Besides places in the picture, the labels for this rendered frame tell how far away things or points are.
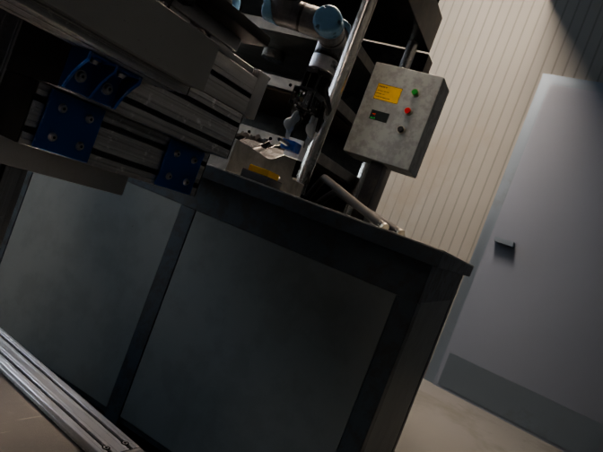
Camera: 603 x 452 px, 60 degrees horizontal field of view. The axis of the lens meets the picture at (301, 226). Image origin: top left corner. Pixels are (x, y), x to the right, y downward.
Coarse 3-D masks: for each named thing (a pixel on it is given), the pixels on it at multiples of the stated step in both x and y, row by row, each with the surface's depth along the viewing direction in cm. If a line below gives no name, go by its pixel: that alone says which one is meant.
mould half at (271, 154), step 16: (240, 144) 144; (256, 144) 171; (208, 160) 144; (224, 160) 142; (240, 160) 146; (256, 160) 153; (272, 160) 161; (288, 160) 170; (288, 176) 174; (288, 192) 178
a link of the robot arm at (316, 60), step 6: (318, 54) 144; (324, 54) 144; (312, 60) 145; (318, 60) 144; (324, 60) 144; (330, 60) 144; (312, 66) 145; (318, 66) 144; (324, 66) 144; (330, 66) 144; (336, 66) 145; (330, 72) 145
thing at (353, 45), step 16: (368, 0) 212; (368, 16) 213; (352, 32) 213; (352, 48) 213; (416, 48) 275; (352, 64) 214; (400, 64) 275; (336, 80) 213; (336, 96) 213; (320, 128) 214; (320, 144) 215; (304, 160) 215; (304, 176) 214; (304, 192) 216; (352, 192) 277; (352, 208) 277
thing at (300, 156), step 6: (282, 138) 141; (294, 138) 149; (282, 144) 146; (288, 144) 144; (294, 144) 144; (300, 144) 147; (288, 150) 146; (294, 150) 145; (300, 150) 148; (306, 150) 151; (288, 156) 150; (294, 156) 148; (300, 156) 149
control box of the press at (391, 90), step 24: (384, 72) 219; (408, 72) 215; (384, 96) 218; (408, 96) 214; (432, 96) 210; (360, 120) 221; (384, 120) 217; (408, 120) 213; (432, 120) 215; (360, 144) 220; (384, 144) 216; (408, 144) 212; (384, 168) 222; (408, 168) 211; (360, 192) 223; (360, 216) 221
